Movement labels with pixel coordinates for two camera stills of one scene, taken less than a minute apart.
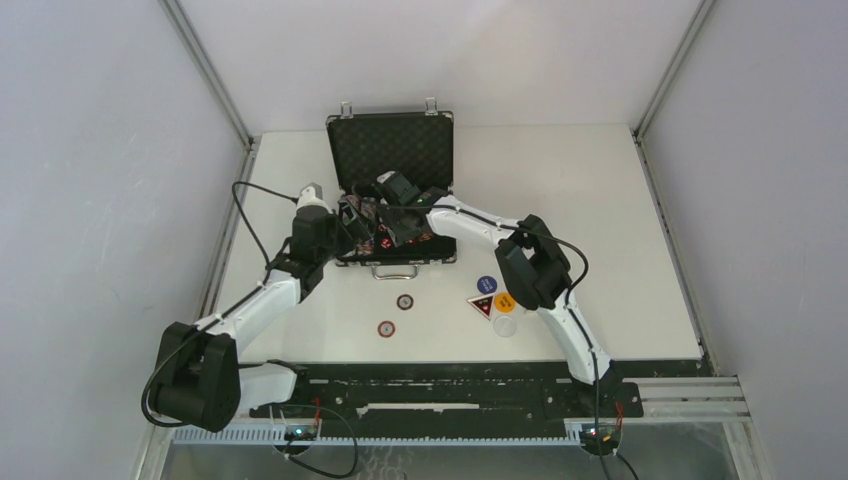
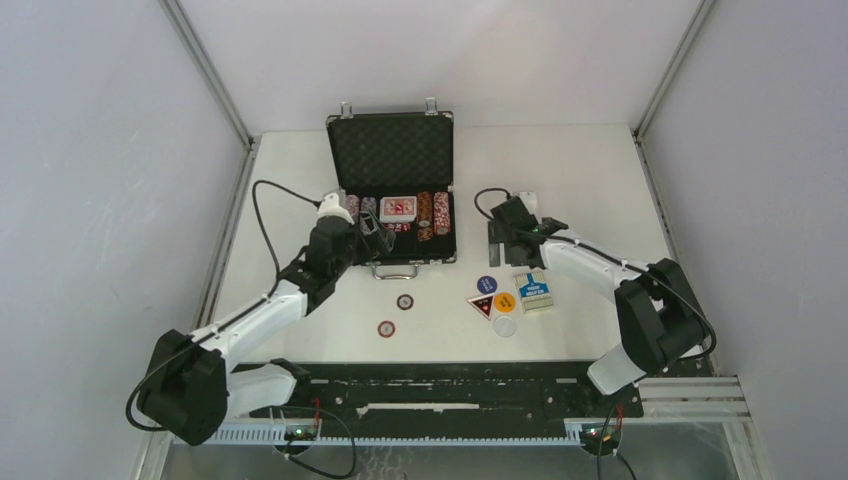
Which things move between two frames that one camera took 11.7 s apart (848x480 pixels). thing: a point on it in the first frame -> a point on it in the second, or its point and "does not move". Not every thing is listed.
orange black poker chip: [405, 302] does not move
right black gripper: [399, 235] -> [494, 239]
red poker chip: [386, 329] does not move
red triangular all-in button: [483, 304] does not move
